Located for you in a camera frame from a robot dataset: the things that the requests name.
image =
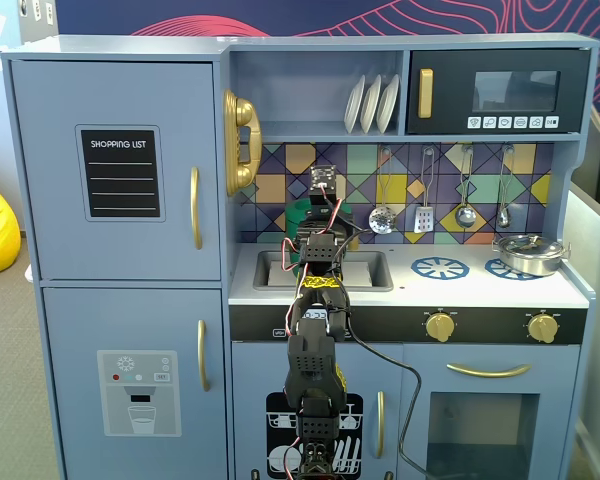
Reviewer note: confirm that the steel slotted spatula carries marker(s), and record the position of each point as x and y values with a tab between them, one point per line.
424	220

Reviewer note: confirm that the white toy plate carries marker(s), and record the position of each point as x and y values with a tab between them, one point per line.
389	105
371	107
354	107

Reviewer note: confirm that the small steel pot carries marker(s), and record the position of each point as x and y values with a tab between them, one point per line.
530	264

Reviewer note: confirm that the small wrist camera board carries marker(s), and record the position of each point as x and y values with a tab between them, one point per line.
324	175

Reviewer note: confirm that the steel ladle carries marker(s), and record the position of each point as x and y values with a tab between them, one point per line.
466	216

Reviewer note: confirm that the blue wooden toy kitchen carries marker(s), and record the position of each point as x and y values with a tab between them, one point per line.
120	300

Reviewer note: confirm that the gold stove knob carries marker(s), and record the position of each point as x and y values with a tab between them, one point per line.
543	328
440	327

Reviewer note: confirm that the black toy microwave door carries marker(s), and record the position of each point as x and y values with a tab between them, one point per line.
445	60

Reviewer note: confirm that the light blue desk divider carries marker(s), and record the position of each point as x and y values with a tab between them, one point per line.
597	300

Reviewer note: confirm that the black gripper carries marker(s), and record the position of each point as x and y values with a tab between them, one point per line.
322	201

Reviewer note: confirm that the steel spoon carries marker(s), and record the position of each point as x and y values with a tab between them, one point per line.
503	218

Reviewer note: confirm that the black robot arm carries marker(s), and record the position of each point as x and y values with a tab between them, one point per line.
312	370

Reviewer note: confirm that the green pitcher lid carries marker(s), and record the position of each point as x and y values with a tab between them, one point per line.
296	206

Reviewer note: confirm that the gold toy telephone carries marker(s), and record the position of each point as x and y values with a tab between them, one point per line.
242	125

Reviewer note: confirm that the black shopping list board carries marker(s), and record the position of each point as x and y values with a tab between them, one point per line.
122	172

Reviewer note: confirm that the grey toy sink basin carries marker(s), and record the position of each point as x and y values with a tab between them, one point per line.
375	270

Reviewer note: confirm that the steel skimmer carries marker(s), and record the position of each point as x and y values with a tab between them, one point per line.
382	221

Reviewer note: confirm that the steel pot lid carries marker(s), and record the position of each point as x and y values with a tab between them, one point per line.
520	245

